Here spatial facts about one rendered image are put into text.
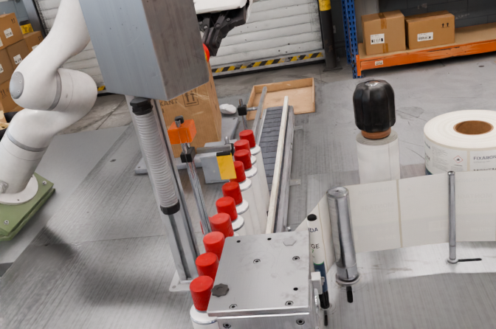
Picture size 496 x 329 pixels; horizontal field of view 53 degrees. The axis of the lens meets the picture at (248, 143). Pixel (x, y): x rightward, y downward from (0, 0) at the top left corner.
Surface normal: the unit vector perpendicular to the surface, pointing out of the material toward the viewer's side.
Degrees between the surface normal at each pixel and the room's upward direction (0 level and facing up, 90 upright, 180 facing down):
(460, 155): 90
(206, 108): 90
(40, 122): 50
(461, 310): 0
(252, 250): 0
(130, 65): 90
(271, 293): 0
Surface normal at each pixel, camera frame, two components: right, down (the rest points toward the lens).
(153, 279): -0.18, -0.90
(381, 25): -0.14, 0.42
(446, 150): -0.78, 0.38
